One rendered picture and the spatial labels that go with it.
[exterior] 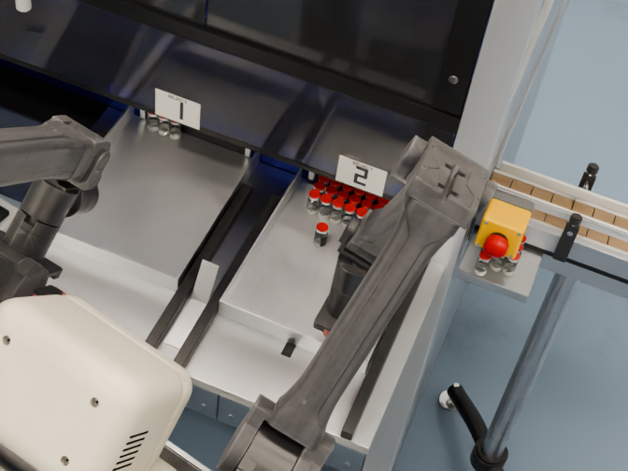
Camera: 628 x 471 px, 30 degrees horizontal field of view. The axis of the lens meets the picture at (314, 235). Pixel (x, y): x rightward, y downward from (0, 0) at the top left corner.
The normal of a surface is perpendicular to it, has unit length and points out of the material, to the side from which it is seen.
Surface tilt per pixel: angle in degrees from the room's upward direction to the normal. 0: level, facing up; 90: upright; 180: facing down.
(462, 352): 0
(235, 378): 0
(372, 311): 53
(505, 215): 0
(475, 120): 90
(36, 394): 48
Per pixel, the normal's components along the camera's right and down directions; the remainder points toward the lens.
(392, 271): -0.09, 0.20
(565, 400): 0.11, -0.65
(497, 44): -0.36, 0.68
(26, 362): -0.35, 0.00
